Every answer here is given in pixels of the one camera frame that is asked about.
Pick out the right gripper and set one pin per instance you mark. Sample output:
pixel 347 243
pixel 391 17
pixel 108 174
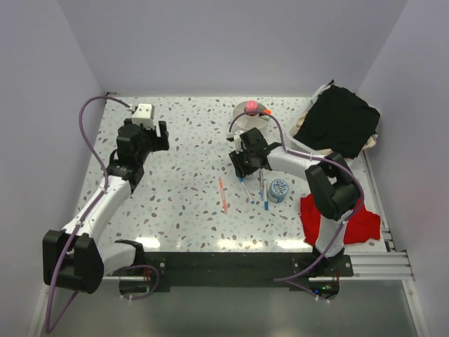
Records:
pixel 240 170

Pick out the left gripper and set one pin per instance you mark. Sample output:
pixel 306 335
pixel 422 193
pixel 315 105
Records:
pixel 161 144

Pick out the white blue marker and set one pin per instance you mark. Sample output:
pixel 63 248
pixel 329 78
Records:
pixel 261 182

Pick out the blue capped pen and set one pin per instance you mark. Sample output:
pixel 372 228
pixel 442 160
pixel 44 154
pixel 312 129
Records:
pixel 250 197

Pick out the pink glue stick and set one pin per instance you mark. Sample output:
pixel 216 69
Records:
pixel 252 107

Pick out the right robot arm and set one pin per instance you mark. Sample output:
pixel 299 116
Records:
pixel 336 192

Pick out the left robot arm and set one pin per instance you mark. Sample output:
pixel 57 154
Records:
pixel 71 257

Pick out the blue pen right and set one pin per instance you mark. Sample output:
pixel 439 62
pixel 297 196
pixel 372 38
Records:
pixel 265 195

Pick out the blue washi tape roll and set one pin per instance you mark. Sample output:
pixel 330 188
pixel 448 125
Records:
pixel 278 190

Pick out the round beige divided organizer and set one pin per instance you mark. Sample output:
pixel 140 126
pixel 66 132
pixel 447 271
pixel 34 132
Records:
pixel 246 121

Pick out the white plastic basket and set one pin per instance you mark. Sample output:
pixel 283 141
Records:
pixel 315 151

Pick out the orange pen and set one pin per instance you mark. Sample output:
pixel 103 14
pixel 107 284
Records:
pixel 222 194

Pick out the black cloth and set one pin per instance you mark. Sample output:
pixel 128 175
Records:
pixel 370 118

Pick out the red cloth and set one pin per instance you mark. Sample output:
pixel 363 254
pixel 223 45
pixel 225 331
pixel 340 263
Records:
pixel 363 226

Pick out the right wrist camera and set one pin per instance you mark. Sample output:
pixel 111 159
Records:
pixel 235 137

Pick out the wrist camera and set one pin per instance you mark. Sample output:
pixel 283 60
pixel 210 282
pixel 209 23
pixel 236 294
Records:
pixel 235 137
pixel 144 116

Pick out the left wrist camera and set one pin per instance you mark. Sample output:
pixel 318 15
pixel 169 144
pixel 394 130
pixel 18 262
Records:
pixel 144 116

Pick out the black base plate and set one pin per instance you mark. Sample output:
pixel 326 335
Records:
pixel 233 270

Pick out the aluminium rail frame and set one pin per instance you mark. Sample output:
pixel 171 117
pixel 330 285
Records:
pixel 177 207

